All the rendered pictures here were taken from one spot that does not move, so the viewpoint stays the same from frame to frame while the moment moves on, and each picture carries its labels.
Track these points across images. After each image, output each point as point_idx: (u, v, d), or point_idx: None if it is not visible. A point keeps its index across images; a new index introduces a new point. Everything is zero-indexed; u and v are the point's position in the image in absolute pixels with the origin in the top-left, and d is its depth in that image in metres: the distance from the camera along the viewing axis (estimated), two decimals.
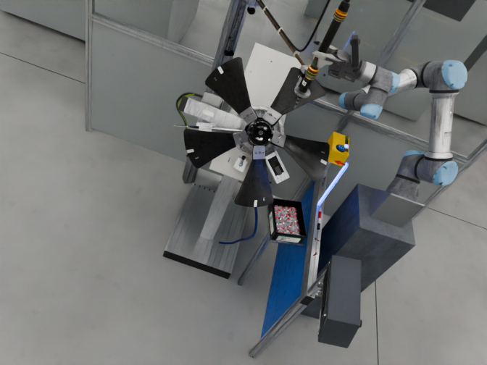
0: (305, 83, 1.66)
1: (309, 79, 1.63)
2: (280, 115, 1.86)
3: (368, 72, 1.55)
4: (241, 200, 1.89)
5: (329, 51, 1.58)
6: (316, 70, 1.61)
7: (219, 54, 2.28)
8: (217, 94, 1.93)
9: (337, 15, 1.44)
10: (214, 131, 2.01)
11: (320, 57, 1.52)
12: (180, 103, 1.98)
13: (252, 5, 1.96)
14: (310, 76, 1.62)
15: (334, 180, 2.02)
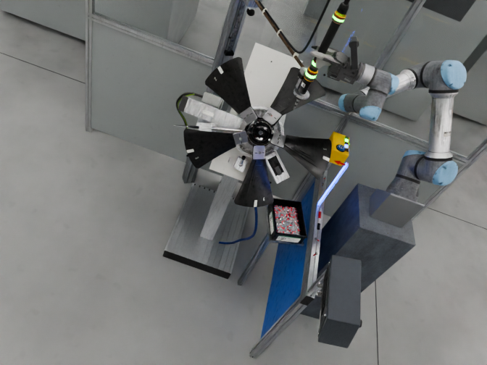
0: (304, 85, 1.66)
1: (308, 80, 1.64)
2: (280, 115, 1.86)
3: (367, 74, 1.55)
4: (241, 200, 1.89)
5: (327, 55, 1.58)
6: (315, 72, 1.61)
7: (219, 54, 2.28)
8: (217, 94, 1.93)
9: (335, 17, 1.44)
10: (214, 131, 2.01)
11: (318, 56, 1.54)
12: (180, 103, 1.98)
13: (251, 6, 1.97)
14: (309, 77, 1.63)
15: (334, 180, 2.02)
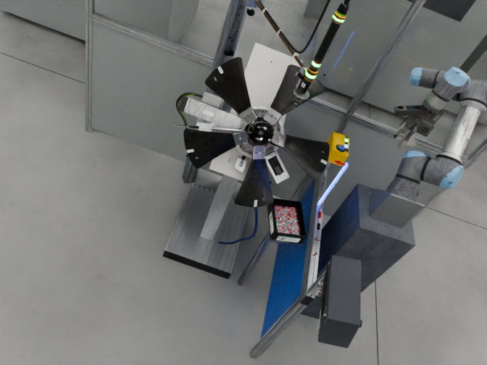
0: (304, 85, 1.66)
1: (308, 80, 1.64)
2: (282, 146, 1.88)
3: (434, 102, 1.55)
4: (189, 135, 1.85)
5: (406, 129, 1.69)
6: (315, 72, 1.61)
7: (219, 54, 2.28)
8: (282, 80, 1.92)
9: (335, 17, 1.44)
10: (214, 131, 2.01)
11: (404, 144, 1.65)
12: (180, 103, 1.98)
13: (251, 6, 1.97)
14: (309, 77, 1.63)
15: (334, 180, 2.02)
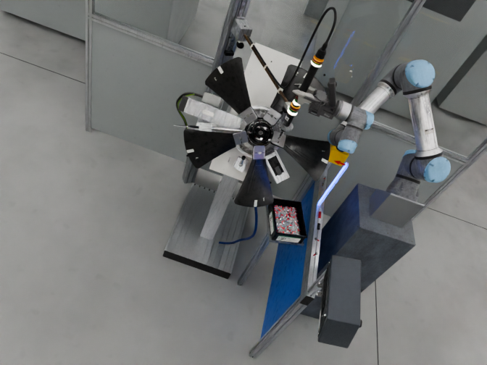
0: (288, 119, 1.80)
1: (291, 115, 1.77)
2: (282, 146, 1.88)
3: (344, 111, 1.69)
4: (189, 135, 1.85)
5: (309, 93, 1.72)
6: (297, 108, 1.75)
7: (219, 54, 2.28)
8: (282, 80, 1.92)
9: (314, 61, 1.58)
10: (214, 131, 2.01)
11: (300, 95, 1.68)
12: (180, 103, 1.98)
13: (240, 40, 2.10)
14: (292, 112, 1.76)
15: (334, 180, 2.02)
